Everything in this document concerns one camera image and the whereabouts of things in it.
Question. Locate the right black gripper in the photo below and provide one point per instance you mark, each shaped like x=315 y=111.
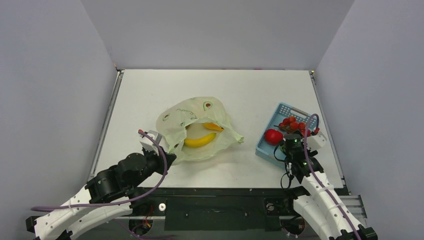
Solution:
x=291 y=149

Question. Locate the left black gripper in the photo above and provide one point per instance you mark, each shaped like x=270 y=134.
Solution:
x=170 y=158

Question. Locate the red fake apple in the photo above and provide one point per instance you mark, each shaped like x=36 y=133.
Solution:
x=273 y=137

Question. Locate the pale green plastic bag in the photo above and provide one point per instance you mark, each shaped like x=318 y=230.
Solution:
x=185 y=121

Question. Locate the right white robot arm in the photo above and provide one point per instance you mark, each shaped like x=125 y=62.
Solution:
x=316 y=200

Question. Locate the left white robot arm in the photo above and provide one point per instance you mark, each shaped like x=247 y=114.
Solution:
x=112 y=193

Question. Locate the red fake grape bunch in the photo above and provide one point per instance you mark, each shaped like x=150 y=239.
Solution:
x=290 y=125

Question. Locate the yellow fake banana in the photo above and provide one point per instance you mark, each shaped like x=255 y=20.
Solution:
x=200 y=142

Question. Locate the blue plastic basket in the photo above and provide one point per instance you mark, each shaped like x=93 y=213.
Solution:
x=283 y=111

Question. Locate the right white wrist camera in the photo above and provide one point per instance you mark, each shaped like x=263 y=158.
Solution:
x=316 y=142

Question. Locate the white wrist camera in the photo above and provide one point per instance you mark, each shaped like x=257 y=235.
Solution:
x=150 y=140
x=316 y=142

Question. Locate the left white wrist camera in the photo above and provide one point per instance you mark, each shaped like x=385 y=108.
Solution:
x=150 y=140

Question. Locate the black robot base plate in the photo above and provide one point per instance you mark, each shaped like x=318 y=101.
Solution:
x=216 y=209

